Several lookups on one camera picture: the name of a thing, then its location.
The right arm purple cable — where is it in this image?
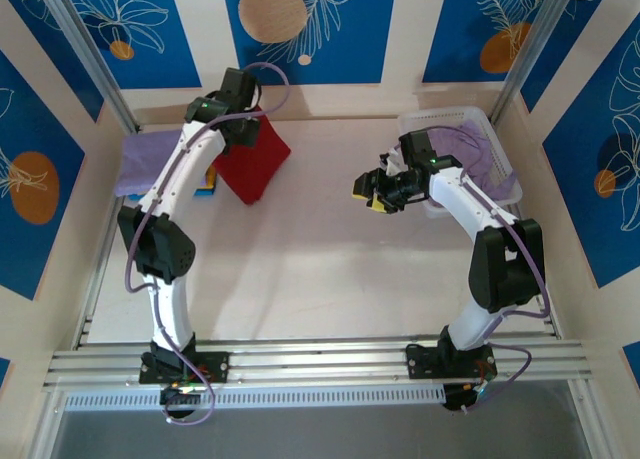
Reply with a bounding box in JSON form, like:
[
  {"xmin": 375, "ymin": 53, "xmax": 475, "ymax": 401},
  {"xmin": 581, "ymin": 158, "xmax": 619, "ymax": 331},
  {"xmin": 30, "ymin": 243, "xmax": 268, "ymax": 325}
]
[{"xmin": 424, "ymin": 123, "xmax": 554, "ymax": 416}]

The aluminium rail beam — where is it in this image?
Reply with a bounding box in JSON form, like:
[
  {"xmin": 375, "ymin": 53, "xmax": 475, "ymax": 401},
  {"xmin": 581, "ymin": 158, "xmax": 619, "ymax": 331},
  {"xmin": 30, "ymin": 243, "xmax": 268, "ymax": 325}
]
[{"xmin": 42, "ymin": 337, "xmax": 596, "ymax": 395}]

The right aluminium frame post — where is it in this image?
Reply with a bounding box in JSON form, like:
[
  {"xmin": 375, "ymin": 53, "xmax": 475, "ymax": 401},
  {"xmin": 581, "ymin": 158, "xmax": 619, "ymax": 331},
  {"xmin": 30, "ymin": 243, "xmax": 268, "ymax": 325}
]
[{"xmin": 488, "ymin": 0, "xmax": 584, "ymax": 130}]

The left black connector box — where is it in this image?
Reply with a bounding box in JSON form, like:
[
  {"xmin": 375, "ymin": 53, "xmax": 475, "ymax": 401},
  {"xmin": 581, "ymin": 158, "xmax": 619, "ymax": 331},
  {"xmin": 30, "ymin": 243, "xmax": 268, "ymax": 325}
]
[{"xmin": 159, "ymin": 386, "xmax": 201, "ymax": 414}]

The right aluminium side rail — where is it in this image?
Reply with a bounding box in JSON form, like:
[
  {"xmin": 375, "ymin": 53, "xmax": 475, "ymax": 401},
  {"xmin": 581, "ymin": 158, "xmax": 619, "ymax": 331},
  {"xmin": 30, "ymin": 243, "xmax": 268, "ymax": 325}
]
[{"xmin": 482, "ymin": 118, "xmax": 564, "ymax": 338}]

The left aluminium frame post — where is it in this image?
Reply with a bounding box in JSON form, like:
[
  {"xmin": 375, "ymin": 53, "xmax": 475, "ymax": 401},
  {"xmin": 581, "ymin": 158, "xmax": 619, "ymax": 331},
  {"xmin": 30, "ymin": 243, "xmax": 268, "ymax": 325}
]
[{"xmin": 37, "ymin": 0, "xmax": 142, "ymax": 133}]

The right black connector box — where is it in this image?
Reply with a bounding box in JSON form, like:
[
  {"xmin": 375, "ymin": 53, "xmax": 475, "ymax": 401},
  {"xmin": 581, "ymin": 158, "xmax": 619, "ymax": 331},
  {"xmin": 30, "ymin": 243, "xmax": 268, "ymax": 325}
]
[{"xmin": 442, "ymin": 382, "xmax": 481, "ymax": 413}]

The red t-shirt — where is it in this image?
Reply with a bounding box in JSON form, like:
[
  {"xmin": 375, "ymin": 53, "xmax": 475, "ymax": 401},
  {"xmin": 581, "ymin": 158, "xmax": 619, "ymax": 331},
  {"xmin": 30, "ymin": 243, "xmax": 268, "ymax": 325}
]
[{"xmin": 213, "ymin": 109, "xmax": 293, "ymax": 206}]

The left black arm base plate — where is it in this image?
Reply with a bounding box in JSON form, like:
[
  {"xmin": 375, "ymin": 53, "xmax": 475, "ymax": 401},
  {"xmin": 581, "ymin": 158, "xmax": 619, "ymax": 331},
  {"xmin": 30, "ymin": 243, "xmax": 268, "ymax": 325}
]
[{"xmin": 138, "ymin": 351, "xmax": 230, "ymax": 385}]

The folded lilac t-shirt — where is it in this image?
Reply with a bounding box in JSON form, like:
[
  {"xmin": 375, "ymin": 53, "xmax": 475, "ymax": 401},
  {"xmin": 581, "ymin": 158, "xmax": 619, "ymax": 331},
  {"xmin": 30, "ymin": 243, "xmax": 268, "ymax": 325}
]
[{"xmin": 113, "ymin": 131, "xmax": 184, "ymax": 198}]

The white slotted cable duct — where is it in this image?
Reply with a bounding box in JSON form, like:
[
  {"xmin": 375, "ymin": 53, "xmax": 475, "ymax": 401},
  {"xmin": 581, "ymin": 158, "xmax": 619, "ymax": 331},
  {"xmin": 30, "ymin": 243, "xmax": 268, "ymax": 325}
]
[{"xmin": 64, "ymin": 385, "xmax": 446, "ymax": 411}]

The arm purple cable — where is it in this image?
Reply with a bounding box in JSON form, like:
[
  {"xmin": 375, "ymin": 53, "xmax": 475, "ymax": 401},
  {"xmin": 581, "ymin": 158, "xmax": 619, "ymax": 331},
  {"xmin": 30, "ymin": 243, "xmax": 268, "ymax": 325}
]
[
  {"xmin": 424, "ymin": 123, "xmax": 554, "ymax": 416},
  {"xmin": 123, "ymin": 62, "xmax": 291, "ymax": 426}
]

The black connector box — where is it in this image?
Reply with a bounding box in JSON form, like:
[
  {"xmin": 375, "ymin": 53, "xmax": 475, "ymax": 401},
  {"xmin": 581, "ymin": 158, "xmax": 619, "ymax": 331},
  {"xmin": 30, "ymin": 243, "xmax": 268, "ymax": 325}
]
[
  {"xmin": 159, "ymin": 386, "xmax": 201, "ymax": 414},
  {"xmin": 442, "ymin": 382, "xmax": 481, "ymax": 413}
]

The crumpled lilac t-shirt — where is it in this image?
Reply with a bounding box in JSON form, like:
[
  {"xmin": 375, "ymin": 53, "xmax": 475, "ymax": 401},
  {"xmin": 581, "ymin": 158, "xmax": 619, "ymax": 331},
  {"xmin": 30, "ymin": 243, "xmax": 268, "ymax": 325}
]
[{"xmin": 429, "ymin": 119, "xmax": 519, "ymax": 203}]

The aluminium frame post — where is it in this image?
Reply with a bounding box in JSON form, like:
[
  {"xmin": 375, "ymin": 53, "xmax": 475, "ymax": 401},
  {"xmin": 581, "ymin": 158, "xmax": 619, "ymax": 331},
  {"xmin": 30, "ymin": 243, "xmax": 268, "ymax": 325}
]
[
  {"xmin": 37, "ymin": 0, "xmax": 142, "ymax": 133},
  {"xmin": 488, "ymin": 0, "xmax": 584, "ymax": 130}
]

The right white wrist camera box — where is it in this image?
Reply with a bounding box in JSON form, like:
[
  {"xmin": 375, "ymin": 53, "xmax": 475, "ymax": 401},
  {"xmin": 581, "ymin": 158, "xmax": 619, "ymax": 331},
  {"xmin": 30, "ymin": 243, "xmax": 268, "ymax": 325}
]
[{"xmin": 382, "ymin": 147, "xmax": 405, "ymax": 179}]

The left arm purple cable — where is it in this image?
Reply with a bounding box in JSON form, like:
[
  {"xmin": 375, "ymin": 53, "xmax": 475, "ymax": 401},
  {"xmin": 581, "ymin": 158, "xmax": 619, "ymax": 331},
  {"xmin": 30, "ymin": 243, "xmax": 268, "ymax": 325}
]
[{"xmin": 123, "ymin": 62, "xmax": 291, "ymax": 426}]

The white plastic laundry basket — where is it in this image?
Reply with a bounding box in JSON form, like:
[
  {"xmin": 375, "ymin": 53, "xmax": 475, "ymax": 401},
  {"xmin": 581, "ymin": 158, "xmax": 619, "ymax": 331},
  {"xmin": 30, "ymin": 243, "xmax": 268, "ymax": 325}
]
[{"xmin": 397, "ymin": 106, "xmax": 525, "ymax": 221}]

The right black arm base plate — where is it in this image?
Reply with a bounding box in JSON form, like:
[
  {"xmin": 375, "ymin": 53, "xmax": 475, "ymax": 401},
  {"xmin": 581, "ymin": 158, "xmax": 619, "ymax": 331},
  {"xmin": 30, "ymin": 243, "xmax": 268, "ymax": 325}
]
[{"xmin": 405, "ymin": 343, "xmax": 499, "ymax": 380}]

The folded blue t-shirt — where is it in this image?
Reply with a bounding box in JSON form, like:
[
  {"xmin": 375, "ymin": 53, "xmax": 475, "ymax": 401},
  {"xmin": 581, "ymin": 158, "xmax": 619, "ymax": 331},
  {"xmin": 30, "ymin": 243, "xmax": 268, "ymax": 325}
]
[{"xmin": 127, "ymin": 185, "xmax": 219, "ymax": 201}]

